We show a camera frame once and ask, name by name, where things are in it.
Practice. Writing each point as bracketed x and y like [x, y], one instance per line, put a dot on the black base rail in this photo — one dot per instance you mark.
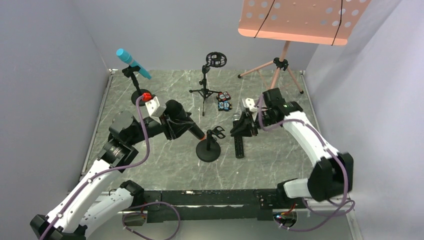
[218, 204]

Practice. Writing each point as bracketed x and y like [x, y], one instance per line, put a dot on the black round-base mic stand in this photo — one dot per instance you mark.
[129, 72]
[208, 150]

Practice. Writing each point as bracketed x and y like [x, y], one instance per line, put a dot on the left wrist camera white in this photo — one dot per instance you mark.
[155, 106]

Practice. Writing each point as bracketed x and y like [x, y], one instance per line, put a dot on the black microphone orange end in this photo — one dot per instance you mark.
[176, 111]

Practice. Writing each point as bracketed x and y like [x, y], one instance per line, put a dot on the lower small colourful toy block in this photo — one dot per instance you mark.
[225, 106]

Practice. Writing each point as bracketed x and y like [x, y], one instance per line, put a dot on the glitter black microphone silver head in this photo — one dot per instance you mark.
[238, 140]

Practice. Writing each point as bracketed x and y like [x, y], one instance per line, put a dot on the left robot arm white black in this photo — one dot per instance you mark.
[78, 216]

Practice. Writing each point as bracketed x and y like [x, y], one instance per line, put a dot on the blue microphone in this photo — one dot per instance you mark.
[126, 58]

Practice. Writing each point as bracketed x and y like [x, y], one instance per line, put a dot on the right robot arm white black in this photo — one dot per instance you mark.
[332, 170]

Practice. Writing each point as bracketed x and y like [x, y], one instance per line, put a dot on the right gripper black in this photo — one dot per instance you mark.
[247, 122]

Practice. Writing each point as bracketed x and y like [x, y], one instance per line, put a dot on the pink music stand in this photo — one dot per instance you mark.
[325, 22]

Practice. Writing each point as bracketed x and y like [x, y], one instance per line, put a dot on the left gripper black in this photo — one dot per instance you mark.
[175, 122]

